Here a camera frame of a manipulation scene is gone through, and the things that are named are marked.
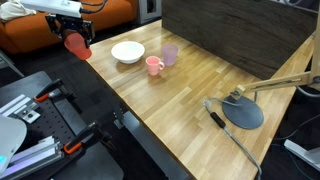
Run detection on white cloth on sofa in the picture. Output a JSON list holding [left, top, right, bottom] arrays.
[[0, 0, 36, 22]]

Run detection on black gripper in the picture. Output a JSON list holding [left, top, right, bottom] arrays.
[[45, 14, 95, 48]]

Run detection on far black orange clamp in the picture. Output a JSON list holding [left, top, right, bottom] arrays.
[[34, 79, 63, 102]]

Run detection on grey wooden desk lamp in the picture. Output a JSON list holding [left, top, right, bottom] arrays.
[[222, 16, 320, 129]]

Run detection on grey lamp cable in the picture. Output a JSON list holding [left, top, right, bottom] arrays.
[[203, 97, 264, 180]]

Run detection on near black orange clamp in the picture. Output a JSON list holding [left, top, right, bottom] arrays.
[[63, 122, 99, 155]]

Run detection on purple translucent cup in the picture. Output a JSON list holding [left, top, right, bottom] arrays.
[[162, 44, 178, 66]]

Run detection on pink mug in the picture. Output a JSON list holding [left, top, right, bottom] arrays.
[[145, 56, 165, 76]]

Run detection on wooden table with grey frame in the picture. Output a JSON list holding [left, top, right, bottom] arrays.
[[87, 22, 288, 180]]

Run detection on white bowl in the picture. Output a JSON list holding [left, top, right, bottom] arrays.
[[111, 41, 145, 64]]

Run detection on red plastic cup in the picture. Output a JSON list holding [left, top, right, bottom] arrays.
[[64, 33, 92, 60]]

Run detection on dark wooden board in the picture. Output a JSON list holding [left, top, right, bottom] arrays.
[[162, 0, 317, 79]]

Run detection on aluminium extrusion rail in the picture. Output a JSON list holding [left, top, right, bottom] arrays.
[[0, 136, 64, 180]]

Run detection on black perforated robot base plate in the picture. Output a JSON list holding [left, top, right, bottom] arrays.
[[0, 71, 124, 180]]

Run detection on orange sofa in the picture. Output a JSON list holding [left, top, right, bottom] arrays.
[[0, 0, 138, 55]]

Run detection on black orange clamp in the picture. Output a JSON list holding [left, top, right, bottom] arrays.
[[34, 79, 63, 102], [63, 122, 99, 155]]

